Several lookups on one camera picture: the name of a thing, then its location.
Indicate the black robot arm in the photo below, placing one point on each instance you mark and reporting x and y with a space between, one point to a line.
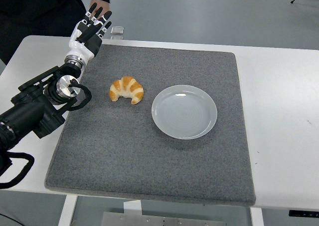
27 111

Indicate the golden croissant bread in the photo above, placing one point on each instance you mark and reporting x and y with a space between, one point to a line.
127 88

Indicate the white table leg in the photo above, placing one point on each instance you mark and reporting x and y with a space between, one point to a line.
66 209
257 217

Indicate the person's hand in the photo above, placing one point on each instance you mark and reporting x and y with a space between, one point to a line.
99 5

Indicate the small clear plastic box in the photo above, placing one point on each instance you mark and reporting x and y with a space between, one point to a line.
117 30

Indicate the pale grey round plate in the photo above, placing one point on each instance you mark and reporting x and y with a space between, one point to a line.
184 111

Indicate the black table control panel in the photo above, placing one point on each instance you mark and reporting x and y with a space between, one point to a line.
304 213

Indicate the person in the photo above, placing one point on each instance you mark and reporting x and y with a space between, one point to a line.
37 9

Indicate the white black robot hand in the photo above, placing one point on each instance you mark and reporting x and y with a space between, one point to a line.
79 47

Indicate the grey felt mat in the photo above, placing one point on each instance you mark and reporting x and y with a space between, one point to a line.
139 146

